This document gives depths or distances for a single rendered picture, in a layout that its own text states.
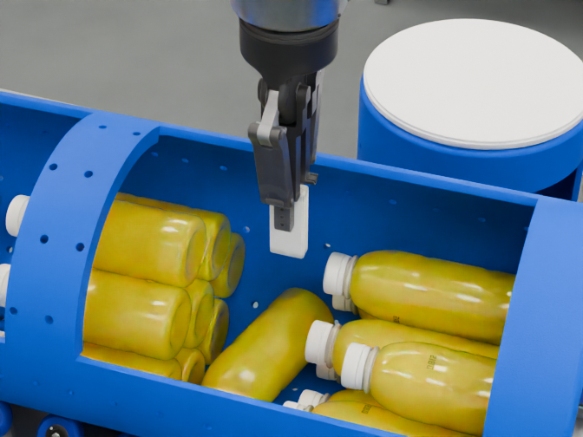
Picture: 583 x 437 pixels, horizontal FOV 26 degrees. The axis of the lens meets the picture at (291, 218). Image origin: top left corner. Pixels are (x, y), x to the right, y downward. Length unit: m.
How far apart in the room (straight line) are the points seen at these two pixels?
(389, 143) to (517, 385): 0.58
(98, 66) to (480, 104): 2.14
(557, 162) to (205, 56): 2.14
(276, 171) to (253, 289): 0.33
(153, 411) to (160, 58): 2.53
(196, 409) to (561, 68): 0.74
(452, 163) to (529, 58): 0.21
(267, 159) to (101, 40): 2.70
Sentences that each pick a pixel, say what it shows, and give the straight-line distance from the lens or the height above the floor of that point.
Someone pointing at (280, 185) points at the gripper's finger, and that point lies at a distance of 0.99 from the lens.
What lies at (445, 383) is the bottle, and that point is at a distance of 1.04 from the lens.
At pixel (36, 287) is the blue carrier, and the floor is 1.17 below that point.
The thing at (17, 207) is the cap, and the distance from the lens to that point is 1.18.
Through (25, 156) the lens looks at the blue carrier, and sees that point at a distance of 1.34.
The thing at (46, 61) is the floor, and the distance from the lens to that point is 3.58.
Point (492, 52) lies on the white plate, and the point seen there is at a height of 1.04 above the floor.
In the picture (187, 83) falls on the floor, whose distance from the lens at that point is 3.43.
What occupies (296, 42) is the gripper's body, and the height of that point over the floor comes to 1.39.
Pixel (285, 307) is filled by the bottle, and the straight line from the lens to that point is 1.21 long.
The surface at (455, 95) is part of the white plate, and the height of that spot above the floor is 1.04.
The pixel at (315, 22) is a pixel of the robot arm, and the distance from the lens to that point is 0.91.
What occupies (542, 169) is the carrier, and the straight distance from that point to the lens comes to 1.49.
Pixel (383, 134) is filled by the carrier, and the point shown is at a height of 1.01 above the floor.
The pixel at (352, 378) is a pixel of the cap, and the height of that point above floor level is 1.10.
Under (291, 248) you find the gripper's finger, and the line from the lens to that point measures 1.08.
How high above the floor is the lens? 1.87
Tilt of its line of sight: 39 degrees down
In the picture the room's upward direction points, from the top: straight up
